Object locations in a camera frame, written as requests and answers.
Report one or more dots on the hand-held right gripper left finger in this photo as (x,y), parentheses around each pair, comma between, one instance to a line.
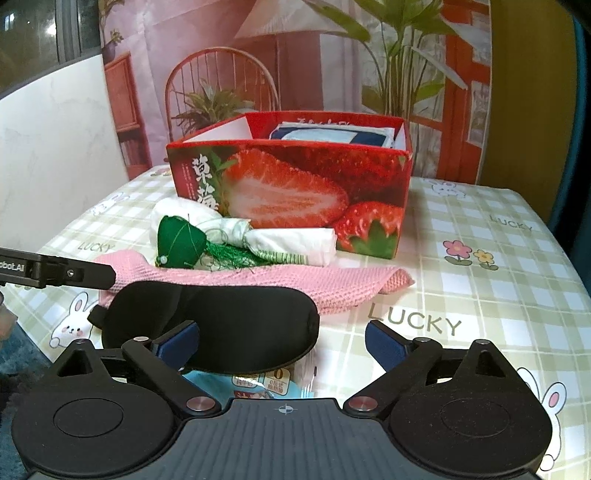
(178,344)

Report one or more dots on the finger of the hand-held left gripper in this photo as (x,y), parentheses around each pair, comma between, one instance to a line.
(92,274)

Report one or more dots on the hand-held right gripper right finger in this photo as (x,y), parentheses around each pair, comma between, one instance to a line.
(385,344)

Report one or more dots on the black eye mask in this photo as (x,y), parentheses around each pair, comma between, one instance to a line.
(221,318)

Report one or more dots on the pink knitted cloth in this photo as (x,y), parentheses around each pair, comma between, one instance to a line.
(300,281)

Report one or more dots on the red strawberry cardboard box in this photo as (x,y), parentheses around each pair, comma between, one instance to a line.
(286,184)

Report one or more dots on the light blue packet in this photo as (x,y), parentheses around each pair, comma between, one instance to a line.
(207,385)

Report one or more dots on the green tasselled sachet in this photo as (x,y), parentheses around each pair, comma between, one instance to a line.
(178,240)

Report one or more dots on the green checked tablecloth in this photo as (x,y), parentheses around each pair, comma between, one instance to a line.
(461,277)

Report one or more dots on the white twisted plastic bag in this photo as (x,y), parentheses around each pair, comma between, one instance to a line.
(300,242)

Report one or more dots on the blue white item in box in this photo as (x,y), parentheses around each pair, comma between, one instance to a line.
(371,137)

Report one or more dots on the light blue cloth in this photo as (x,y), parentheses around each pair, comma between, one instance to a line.
(318,137)

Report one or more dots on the window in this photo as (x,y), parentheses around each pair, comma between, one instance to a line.
(27,27)

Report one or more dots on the teal curtain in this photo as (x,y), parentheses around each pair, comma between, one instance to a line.
(582,138)

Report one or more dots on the printed wall cloth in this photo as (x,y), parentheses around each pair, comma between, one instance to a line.
(323,55)

